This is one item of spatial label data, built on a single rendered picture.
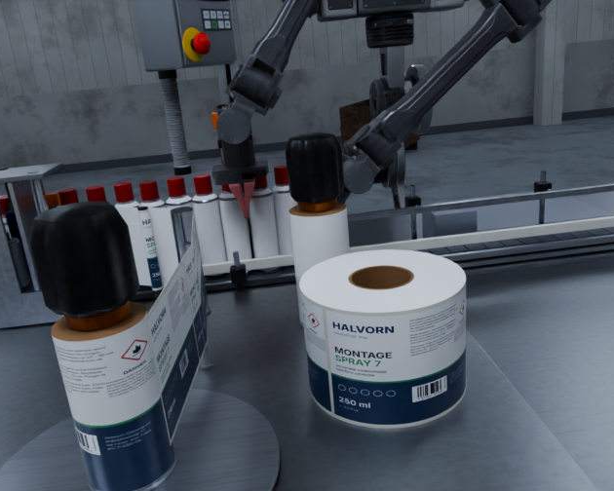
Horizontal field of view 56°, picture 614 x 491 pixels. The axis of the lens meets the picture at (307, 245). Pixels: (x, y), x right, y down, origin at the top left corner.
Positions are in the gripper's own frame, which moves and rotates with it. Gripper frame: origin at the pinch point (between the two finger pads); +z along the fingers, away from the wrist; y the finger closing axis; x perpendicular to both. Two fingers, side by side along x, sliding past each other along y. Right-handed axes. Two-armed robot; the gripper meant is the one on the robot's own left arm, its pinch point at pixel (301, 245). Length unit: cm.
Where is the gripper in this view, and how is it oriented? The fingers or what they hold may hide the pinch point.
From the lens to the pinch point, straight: 115.4
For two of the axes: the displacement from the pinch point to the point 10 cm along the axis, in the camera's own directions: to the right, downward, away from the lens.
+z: -5.3, 8.4, 1.4
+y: 1.6, 2.6, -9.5
